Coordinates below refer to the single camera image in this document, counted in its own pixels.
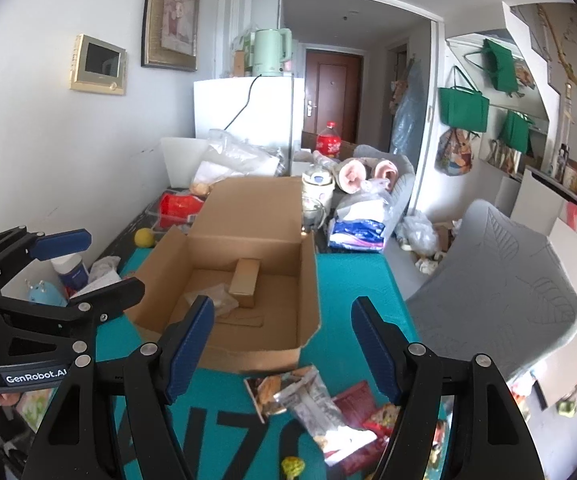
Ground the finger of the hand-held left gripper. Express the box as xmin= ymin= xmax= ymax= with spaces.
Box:
xmin=0 ymin=227 xmax=93 ymax=306
xmin=0 ymin=276 xmax=146 ymax=342

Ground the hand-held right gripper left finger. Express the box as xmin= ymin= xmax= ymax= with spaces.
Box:
xmin=28 ymin=295 xmax=216 ymax=480

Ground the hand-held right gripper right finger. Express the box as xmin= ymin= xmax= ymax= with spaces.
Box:
xmin=351 ymin=296 xmax=541 ymax=480

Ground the clear yellow noodle snack packet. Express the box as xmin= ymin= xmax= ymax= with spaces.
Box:
xmin=273 ymin=366 xmax=379 ymax=466

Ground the peach seaweed roll snack packet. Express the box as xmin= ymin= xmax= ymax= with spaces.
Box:
xmin=245 ymin=373 xmax=291 ymax=417

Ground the crumpled white paper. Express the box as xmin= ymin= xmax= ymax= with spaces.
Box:
xmin=71 ymin=256 xmax=122 ymax=297

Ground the white jar blue label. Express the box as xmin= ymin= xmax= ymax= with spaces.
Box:
xmin=51 ymin=254 xmax=89 ymax=293

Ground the dark red snack packet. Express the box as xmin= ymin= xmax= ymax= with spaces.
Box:
xmin=331 ymin=381 xmax=389 ymax=477

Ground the light blue toy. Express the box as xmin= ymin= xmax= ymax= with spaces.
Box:
xmin=24 ymin=280 xmax=68 ymax=307

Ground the clear plastic packet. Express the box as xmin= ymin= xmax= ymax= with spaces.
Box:
xmin=184 ymin=284 xmax=239 ymax=317

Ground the red patterned snack packet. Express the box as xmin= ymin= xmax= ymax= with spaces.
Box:
xmin=363 ymin=402 xmax=401 ymax=436

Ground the small cardboard box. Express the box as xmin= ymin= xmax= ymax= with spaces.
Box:
xmin=228 ymin=258 xmax=262 ymax=309

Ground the brown snack packet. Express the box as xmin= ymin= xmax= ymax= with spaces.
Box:
xmin=428 ymin=395 xmax=452 ymax=480

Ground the red food packet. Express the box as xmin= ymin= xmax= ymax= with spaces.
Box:
xmin=160 ymin=194 xmax=206 ymax=221

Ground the crumpled clear plastic bag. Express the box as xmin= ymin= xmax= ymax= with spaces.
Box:
xmin=395 ymin=210 xmax=440 ymax=257

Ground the plastic bag of tissue packs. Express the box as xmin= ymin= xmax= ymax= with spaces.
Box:
xmin=329 ymin=180 xmax=396 ymax=253

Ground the grey leaf-pattern chair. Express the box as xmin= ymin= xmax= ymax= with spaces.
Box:
xmin=404 ymin=199 xmax=577 ymax=381

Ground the grey fabric armchair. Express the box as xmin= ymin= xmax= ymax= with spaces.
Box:
xmin=353 ymin=144 xmax=416 ymax=211

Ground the white electric pot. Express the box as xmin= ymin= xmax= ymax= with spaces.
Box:
xmin=301 ymin=165 xmax=334 ymax=222

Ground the pink plush slipper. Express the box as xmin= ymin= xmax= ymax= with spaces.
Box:
xmin=371 ymin=159 xmax=401 ymax=191
xmin=331 ymin=157 xmax=371 ymax=195

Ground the large clear plastic bag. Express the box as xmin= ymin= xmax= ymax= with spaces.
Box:
xmin=191 ymin=129 xmax=289 ymax=192

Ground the patterned tote bag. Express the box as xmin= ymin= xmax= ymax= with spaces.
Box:
xmin=435 ymin=127 xmax=474 ymax=177

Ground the red cola bottle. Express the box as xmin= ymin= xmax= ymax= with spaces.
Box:
xmin=315 ymin=121 xmax=341 ymax=158

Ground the hanging clear plastic cover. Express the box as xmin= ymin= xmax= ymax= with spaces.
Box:
xmin=391 ymin=60 xmax=429 ymax=161

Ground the white fridge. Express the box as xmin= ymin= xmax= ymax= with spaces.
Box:
xmin=192 ymin=76 xmax=305 ymax=153

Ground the framed picture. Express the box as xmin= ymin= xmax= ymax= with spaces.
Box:
xmin=141 ymin=0 xmax=202 ymax=72

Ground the green tote bag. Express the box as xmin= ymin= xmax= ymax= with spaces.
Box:
xmin=463 ymin=37 xmax=519 ymax=96
xmin=498 ymin=110 xmax=536 ymax=156
xmin=438 ymin=65 xmax=490 ymax=133

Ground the brown door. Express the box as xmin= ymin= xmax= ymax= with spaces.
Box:
xmin=304 ymin=49 xmax=364 ymax=143

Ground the green electric kettle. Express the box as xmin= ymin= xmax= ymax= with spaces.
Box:
xmin=251 ymin=27 xmax=293 ymax=77

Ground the wall intercom panel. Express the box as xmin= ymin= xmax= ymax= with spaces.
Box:
xmin=70 ymin=34 xmax=127 ymax=96

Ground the black power cable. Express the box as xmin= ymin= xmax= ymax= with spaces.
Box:
xmin=223 ymin=75 xmax=264 ymax=133

